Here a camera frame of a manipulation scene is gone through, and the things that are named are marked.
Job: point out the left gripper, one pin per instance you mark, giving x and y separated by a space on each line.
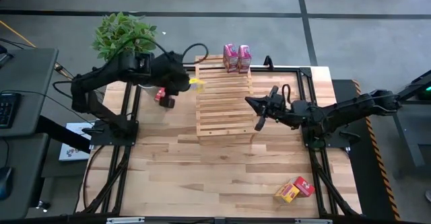
168 72

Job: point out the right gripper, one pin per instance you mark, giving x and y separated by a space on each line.
279 109

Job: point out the yellow cereal box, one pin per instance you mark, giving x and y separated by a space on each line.
287 193
197 84

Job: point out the red cereal box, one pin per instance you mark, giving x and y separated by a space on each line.
160 93
304 187

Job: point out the pink cereal box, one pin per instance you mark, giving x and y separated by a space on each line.
244 59
230 58

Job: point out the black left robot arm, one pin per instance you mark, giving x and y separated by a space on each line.
101 74

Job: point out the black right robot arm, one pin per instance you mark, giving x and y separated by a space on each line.
353 111

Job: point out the slatted wooden shelf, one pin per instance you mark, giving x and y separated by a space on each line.
225 116

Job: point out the black table clamp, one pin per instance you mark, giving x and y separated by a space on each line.
268 62

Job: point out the white round plant pot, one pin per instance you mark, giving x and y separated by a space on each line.
144 86

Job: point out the green leafy plant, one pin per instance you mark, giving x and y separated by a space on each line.
114 32

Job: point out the black hazard striped mat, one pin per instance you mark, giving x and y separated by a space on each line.
365 183

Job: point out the white printed box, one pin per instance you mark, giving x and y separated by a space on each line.
72 150

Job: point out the grey desk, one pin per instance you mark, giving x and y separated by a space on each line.
27 82
20 170

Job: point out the black keyboard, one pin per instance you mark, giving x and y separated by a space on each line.
6 111

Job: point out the desk foot caster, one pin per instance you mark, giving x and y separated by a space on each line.
43 206

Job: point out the black computer mouse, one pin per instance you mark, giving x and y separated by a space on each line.
5 183

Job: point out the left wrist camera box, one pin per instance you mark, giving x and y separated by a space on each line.
167 102

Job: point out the black aluminium table frame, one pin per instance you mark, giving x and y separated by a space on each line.
305 72

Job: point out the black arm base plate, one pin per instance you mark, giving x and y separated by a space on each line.
340 143
116 139

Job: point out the silver metal bracket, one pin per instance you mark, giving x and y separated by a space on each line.
313 221
125 220

